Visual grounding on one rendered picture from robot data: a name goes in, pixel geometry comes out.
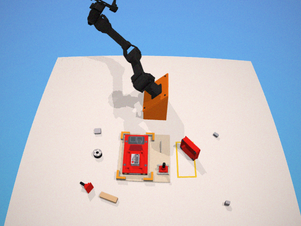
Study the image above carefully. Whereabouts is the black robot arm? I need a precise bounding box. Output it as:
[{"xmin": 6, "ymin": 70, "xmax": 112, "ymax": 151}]
[{"xmin": 87, "ymin": 2, "xmax": 162, "ymax": 99}]

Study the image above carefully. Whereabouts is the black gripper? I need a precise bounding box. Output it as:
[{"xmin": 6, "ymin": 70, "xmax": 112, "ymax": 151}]
[{"xmin": 92, "ymin": 0, "xmax": 118, "ymax": 16}]

